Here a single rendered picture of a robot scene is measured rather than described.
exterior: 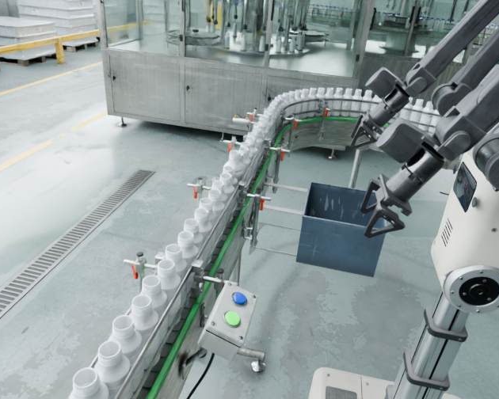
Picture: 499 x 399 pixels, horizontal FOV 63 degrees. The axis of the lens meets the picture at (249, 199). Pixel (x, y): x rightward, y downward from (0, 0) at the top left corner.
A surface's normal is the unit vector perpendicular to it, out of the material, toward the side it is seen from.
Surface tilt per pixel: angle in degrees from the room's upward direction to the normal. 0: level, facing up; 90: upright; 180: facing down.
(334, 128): 90
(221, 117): 94
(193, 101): 90
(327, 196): 90
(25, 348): 0
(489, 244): 101
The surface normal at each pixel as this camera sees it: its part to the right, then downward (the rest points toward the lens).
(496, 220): -0.20, 0.46
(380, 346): 0.07, -0.87
